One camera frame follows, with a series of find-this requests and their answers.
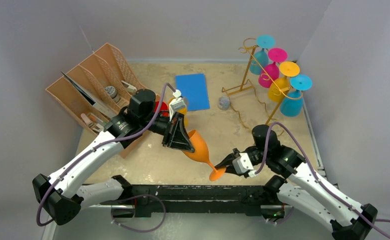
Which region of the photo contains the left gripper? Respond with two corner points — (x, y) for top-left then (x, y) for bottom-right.
(141, 111), (195, 152)

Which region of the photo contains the yellow-orange wine glass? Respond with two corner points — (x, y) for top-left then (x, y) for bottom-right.
(168, 97), (189, 128)

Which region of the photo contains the orange wine glass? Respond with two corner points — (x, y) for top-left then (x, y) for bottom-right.
(182, 130), (226, 182)

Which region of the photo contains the red wine glass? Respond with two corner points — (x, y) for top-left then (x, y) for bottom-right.
(154, 101), (169, 117)

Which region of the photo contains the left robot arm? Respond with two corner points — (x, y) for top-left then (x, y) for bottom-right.
(32, 89), (195, 226)

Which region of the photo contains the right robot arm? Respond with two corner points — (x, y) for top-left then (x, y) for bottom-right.
(216, 124), (377, 240)

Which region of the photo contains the teal wine glass front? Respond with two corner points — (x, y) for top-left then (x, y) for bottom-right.
(280, 74), (312, 117)

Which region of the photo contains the teal wine glass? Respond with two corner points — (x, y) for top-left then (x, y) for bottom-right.
(249, 34), (275, 75)
(280, 74), (312, 117)

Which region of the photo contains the yellow wine glass on rack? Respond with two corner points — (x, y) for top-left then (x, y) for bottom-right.
(268, 61), (300, 103)

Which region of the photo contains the magenta wine glass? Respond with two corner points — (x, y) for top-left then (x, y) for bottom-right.
(258, 47), (288, 88)

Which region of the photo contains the teal wine glass rear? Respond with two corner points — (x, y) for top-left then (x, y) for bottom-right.
(249, 34), (275, 75)

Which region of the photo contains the blue rectangular card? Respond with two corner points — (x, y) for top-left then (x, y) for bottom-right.
(175, 73), (210, 112)

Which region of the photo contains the small clear glitter ball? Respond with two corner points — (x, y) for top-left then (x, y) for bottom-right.
(218, 96), (230, 111)

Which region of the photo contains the white stapler in organizer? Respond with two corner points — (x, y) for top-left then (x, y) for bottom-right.
(121, 80), (137, 94)

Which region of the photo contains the dark folder in organizer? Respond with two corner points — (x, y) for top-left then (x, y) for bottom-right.
(61, 71), (114, 118)

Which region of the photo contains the pink desk file organizer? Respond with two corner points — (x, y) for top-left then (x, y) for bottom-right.
(45, 42), (165, 159)

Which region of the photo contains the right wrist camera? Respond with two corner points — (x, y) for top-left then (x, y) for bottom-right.
(233, 152), (257, 178)

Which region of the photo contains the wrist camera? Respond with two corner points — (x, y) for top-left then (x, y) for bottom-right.
(233, 152), (257, 178)
(168, 89), (188, 120)

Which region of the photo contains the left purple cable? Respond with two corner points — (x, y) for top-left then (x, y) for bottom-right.
(36, 82), (178, 233)

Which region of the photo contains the purple cable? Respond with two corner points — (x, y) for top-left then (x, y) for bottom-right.
(253, 121), (390, 240)
(36, 82), (178, 233)

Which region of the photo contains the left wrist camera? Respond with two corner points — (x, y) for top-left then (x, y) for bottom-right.
(168, 89), (188, 120)

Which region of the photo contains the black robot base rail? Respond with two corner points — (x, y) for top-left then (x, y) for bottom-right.
(104, 181), (290, 221)

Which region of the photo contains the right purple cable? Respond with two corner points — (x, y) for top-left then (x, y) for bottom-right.
(253, 121), (390, 240)

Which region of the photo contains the gold wire glass rack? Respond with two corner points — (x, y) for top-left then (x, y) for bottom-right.
(221, 37), (297, 131)

